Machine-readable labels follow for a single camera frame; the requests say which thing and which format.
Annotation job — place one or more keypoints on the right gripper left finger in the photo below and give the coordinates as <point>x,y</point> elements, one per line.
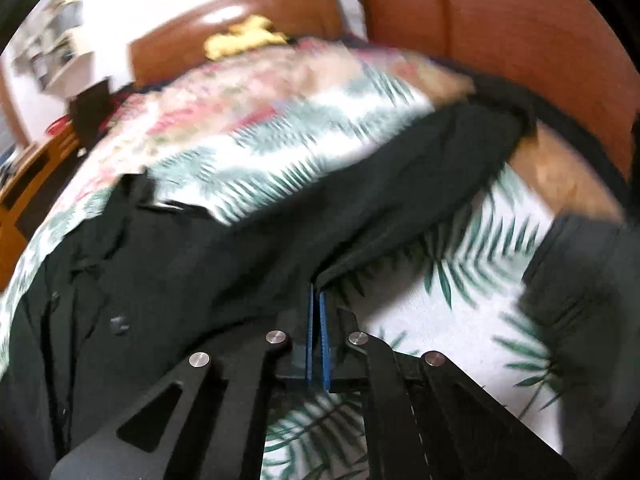
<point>207,418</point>

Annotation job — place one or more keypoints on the red bowl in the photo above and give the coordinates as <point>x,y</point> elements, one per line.
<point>57,126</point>

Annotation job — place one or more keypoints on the wooden headboard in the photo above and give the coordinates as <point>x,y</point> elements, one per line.
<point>178,45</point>

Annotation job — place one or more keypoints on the white wall shelf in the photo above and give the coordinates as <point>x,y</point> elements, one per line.
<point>49,41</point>

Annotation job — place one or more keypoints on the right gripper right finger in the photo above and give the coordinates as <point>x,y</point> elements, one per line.
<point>423,417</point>

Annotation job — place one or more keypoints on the floral leaf bedspread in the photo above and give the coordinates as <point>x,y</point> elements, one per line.
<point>531,288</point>

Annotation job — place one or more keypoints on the dark wooden chair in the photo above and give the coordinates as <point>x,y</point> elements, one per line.
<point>89,112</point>

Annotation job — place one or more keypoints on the black button coat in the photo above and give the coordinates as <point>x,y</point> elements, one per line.
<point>128,294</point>

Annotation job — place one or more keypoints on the wooden louvered wardrobe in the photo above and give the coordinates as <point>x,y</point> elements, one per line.
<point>563,50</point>

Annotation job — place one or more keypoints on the yellow plush toy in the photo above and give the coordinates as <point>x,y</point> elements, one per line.
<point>255,32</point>

